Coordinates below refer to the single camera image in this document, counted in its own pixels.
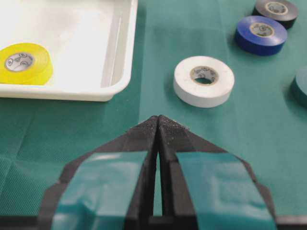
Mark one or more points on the yellow tape roll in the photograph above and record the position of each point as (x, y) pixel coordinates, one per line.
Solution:
(25, 64)

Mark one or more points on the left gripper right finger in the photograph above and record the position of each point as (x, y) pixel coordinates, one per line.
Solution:
(204, 187)

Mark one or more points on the green table cloth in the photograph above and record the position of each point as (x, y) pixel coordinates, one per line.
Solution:
(261, 122)

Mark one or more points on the white tape roll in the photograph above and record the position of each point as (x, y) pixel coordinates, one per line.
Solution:
(203, 82)

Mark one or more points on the blue tape roll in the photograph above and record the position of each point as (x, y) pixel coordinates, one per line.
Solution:
(260, 35)

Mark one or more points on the white plastic tray case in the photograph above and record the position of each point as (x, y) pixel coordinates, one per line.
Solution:
(90, 43)

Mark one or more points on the black tape roll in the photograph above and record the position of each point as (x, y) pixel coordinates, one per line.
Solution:
(282, 11)

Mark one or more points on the green tape roll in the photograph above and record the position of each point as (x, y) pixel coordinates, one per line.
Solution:
(299, 86)

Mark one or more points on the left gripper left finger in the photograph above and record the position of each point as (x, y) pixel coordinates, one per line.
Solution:
(109, 188)

